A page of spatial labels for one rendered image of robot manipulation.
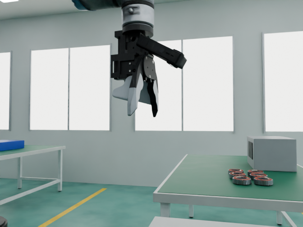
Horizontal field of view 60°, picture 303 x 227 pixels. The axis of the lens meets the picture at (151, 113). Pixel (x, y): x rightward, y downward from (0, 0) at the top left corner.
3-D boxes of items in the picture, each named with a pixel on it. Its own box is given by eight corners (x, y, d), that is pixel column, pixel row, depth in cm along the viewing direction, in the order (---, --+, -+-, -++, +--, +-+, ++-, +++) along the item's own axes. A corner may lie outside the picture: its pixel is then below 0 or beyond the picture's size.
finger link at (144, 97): (141, 111, 70) (132, 79, 65) (162, 110, 68) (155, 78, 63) (137, 117, 67) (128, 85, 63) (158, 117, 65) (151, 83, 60)
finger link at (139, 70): (133, 97, 55) (142, 69, 60) (140, 97, 55) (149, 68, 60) (125, 82, 52) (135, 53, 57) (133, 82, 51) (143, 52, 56)
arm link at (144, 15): (158, 15, 62) (145, 0, 55) (158, 34, 62) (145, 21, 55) (130, 19, 65) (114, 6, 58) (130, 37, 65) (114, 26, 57)
